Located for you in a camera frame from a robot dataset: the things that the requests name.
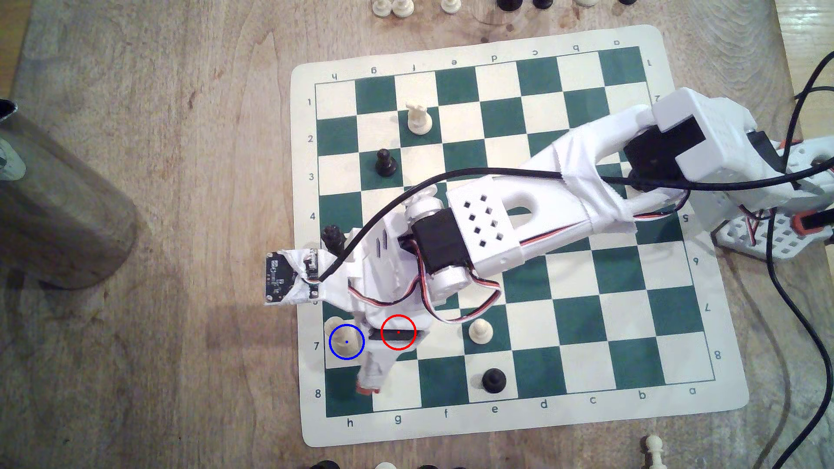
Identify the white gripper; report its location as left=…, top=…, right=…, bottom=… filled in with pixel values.
left=317, top=214, right=435, bottom=397

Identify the white chess bishop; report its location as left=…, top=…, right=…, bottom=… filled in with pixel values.
left=324, top=316, right=366, bottom=359

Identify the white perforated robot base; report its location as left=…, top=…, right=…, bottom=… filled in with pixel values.
left=710, top=207, right=834, bottom=263

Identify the white chess knight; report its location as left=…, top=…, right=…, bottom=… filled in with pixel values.
left=405, top=101, right=434, bottom=136

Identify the green and white chess mat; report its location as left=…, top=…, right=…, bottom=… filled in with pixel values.
left=290, top=25, right=750, bottom=448

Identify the grey metal cylinder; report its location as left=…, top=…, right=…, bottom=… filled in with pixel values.
left=0, top=98, right=141, bottom=291

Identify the orange table clamp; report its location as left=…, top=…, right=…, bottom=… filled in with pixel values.
left=791, top=211, right=834, bottom=235

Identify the black camera circuit board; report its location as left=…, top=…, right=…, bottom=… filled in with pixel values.
left=265, top=249, right=320, bottom=306

